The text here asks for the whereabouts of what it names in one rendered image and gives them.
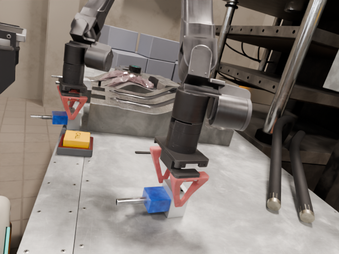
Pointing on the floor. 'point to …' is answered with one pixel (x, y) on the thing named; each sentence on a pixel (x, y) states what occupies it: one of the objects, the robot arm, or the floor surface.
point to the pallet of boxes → (143, 52)
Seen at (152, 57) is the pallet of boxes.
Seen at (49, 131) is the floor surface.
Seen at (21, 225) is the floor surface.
